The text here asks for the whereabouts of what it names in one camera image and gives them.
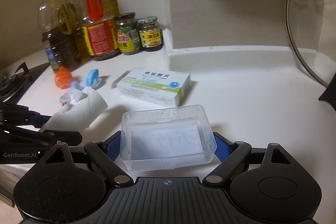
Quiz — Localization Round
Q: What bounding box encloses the crumpled blue face mask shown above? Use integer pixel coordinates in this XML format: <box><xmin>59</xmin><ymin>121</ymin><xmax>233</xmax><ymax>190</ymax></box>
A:
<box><xmin>71</xmin><ymin>69</ymin><xmax>101</xmax><ymax>90</ymax></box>

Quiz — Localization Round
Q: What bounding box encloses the yellow label sauce jar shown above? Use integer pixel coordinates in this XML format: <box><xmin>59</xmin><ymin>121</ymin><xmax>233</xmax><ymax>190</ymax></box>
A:
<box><xmin>137</xmin><ymin>16</ymin><xmax>163</xmax><ymax>52</ymax></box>

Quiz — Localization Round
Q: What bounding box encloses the dark oil bottle blue label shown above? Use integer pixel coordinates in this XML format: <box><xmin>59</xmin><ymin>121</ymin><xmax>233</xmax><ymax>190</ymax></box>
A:
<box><xmin>37</xmin><ymin>0</ymin><xmax>81</xmax><ymax>72</ymax></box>

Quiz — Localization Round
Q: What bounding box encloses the yellow oil bottle behind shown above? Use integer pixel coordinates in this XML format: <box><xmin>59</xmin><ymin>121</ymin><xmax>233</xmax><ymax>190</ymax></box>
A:
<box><xmin>65</xmin><ymin>0</ymin><xmax>89</xmax><ymax>59</ymax></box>

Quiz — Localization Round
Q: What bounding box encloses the clear plastic box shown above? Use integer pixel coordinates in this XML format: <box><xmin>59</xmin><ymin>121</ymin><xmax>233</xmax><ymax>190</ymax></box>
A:
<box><xmin>120</xmin><ymin>105</ymin><xmax>217</xmax><ymax>171</ymax></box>

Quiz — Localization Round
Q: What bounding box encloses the white paper ball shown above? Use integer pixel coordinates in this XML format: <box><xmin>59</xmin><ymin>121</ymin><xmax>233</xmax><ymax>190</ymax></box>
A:
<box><xmin>59</xmin><ymin>89</ymin><xmax>88</xmax><ymax>114</ymax></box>

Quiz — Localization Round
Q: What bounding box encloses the orange mesh scrubber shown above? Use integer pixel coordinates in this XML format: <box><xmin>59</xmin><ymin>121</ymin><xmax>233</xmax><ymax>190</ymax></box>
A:
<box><xmin>55</xmin><ymin>67</ymin><xmax>72</xmax><ymax>89</ymax></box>

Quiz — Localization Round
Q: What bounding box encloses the glass pot lid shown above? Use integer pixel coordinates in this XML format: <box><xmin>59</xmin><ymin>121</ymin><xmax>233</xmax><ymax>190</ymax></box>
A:
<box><xmin>284</xmin><ymin>0</ymin><xmax>336</xmax><ymax>110</ymax></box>

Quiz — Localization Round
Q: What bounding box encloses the black gas stove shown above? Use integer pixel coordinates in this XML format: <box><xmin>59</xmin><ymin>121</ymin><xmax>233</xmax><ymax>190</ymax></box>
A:
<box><xmin>0</xmin><ymin>62</ymin><xmax>50</xmax><ymax>104</ymax></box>

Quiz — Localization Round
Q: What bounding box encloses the white green medicine box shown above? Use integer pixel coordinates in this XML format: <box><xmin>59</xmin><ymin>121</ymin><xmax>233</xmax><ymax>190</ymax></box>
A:
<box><xmin>117</xmin><ymin>68</ymin><xmax>191</xmax><ymax>107</ymax></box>

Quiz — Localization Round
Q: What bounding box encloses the green label sauce jar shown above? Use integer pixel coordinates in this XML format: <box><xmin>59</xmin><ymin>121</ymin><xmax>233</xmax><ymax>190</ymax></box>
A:
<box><xmin>114</xmin><ymin>12</ymin><xmax>141</xmax><ymax>55</ymax></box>

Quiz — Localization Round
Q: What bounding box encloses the oil bottle red handle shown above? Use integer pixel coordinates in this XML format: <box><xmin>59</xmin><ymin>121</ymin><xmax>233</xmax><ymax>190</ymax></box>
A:
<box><xmin>81</xmin><ymin>0</ymin><xmax>121</xmax><ymax>61</ymax></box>

